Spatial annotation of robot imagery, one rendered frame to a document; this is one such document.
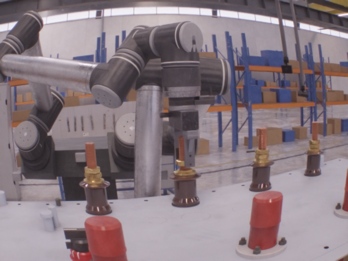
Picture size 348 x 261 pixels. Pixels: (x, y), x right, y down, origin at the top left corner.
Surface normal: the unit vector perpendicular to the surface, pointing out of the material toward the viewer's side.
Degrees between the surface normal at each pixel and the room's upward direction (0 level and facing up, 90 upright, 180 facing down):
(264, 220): 89
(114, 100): 139
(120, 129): 60
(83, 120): 90
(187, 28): 86
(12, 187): 90
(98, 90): 130
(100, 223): 4
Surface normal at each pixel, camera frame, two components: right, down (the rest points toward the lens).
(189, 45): 0.72, 0.11
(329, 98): 0.35, 0.08
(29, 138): 0.13, -0.42
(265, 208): -0.41, 0.09
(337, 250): 0.02, -0.96
